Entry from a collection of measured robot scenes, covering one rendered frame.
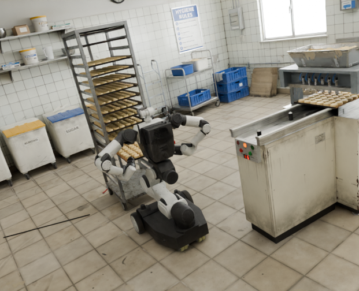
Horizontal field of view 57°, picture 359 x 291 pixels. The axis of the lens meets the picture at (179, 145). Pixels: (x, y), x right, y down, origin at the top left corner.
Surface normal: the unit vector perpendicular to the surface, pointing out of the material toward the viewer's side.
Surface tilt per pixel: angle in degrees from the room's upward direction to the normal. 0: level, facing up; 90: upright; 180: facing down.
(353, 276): 0
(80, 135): 92
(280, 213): 90
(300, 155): 90
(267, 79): 69
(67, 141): 90
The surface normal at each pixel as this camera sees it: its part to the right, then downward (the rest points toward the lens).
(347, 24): -0.79, 0.35
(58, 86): 0.58, 0.18
